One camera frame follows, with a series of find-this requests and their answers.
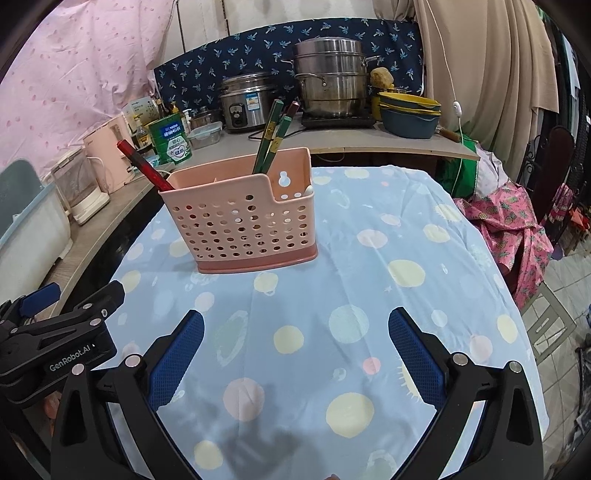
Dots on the pink patterned curtain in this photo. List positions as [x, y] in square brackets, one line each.
[80, 67]

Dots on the white blue plastic bin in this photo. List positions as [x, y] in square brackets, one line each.
[35, 230]

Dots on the pink electric kettle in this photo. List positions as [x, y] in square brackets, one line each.
[112, 168]

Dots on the stainless steel steamer pot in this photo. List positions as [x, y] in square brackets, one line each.
[333, 75]

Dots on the red chopsticks in holder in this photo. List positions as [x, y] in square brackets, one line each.
[137, 161]

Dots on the green chopsticks in holder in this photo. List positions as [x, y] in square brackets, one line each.
[273, 134]

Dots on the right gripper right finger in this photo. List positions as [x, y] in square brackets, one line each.
[507, 443]

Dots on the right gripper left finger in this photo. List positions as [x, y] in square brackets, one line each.
[86, 444]

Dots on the pink floral cloth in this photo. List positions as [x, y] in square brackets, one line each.
[518, 243]

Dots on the white appliance with glass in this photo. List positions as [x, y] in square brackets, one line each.
[77, 185]

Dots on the glass food container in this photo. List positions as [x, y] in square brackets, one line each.
[204, 136]

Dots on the small wooden stool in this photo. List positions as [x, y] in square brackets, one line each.
[552, 328]

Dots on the silver rice cooker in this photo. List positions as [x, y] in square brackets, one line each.
[246, 101]

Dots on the navy floral backsplash cloth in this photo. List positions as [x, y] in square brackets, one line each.
[193, 80]

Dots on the pink perforated utensil holder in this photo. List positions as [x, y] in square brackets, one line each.
[235, 221]

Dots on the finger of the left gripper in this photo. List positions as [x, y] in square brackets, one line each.
[41, 298]

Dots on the beige hanging cloth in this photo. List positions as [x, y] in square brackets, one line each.
[490, 65]

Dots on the green white can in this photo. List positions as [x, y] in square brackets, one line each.
[169, 139]

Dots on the blue polka dot tablecloth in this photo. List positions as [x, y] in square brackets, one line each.
[297, 377]

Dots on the blue yellow stacked bowls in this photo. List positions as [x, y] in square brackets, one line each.
[409, 116]

